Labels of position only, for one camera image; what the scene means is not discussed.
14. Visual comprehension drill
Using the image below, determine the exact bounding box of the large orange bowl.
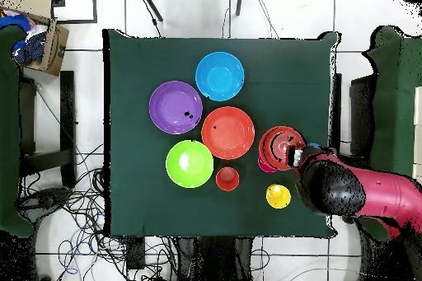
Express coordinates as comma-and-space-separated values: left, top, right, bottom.
200, 105, 256, 161

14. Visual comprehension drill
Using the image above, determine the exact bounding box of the green bowl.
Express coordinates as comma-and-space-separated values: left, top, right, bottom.
165, 139, 214, 190

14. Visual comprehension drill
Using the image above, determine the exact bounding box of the pink cup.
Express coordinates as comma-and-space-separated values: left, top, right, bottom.
257, 155, 279, 174

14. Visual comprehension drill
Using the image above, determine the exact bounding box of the small orange bowl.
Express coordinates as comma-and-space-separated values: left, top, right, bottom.
258, 124, 308, 172

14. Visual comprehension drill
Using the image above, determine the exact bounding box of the orange cup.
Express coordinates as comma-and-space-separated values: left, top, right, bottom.
214, 166, 241, 192

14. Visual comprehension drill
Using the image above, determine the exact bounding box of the purple bowl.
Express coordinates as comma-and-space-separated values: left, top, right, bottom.
148, 80, 204, 135

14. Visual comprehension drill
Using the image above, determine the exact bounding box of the large blue bowl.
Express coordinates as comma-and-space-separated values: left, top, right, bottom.
195, 50, 246, 102

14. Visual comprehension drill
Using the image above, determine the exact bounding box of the yellow cup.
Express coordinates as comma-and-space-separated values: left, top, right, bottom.
265, 183, 292, 210

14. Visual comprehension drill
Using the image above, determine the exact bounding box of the dark green tablecloth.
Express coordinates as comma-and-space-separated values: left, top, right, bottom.
102, 28, 342, 240

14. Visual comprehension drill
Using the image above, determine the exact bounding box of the black power strip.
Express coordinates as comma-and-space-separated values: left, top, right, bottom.
125, 236, 147, 270

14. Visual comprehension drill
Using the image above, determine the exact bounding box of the cardboard box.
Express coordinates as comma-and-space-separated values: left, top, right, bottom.
0, 0, 70, 78

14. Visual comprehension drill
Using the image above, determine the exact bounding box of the green covered side table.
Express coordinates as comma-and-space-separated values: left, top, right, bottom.
357, 25, 422, 242
0, 25, 34, 237

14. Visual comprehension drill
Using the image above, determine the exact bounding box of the tangle of cables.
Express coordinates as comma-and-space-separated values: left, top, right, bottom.
19, 142, 179, 281

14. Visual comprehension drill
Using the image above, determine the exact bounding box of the black chair frame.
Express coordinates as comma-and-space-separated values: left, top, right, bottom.
329, 73, 375, 166
17, 70, 77, 190

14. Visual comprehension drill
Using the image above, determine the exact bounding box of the white board black frame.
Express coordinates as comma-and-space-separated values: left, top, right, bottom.
52, 0, 98, 25

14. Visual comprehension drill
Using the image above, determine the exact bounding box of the blue cable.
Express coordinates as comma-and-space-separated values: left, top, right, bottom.
59, 241, 80, 277

